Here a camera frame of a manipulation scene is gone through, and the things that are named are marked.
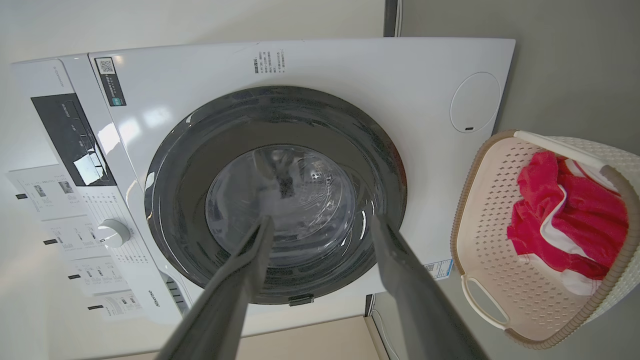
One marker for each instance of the white instruction sheet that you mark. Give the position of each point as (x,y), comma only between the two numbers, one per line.
(45,192)

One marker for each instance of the black QR code sticker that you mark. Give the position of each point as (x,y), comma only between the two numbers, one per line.
(112,85)

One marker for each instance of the white front-load washing machine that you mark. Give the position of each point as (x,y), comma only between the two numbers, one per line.
(200,70)

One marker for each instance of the red and white garment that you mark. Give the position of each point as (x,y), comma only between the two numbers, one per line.
(590,215)

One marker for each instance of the black washing machine display panel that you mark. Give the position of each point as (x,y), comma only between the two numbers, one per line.
(65,135)

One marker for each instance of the blue energy label sticker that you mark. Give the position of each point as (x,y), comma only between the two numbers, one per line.
(440,269)

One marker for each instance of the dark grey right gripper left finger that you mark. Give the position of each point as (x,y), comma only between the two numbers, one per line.
(220,300)

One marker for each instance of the white washing machine control knob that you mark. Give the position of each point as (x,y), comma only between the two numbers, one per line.
(113,233)

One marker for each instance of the cream perforated laundry basket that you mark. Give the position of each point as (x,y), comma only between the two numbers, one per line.
(490,225)

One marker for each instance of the dark round washing machine door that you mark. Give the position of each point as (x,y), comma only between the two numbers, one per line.
(200,150)

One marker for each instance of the round white filter cover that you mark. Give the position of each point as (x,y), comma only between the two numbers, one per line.
(475,100)

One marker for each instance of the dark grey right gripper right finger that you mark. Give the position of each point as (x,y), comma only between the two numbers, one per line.
(420,310)

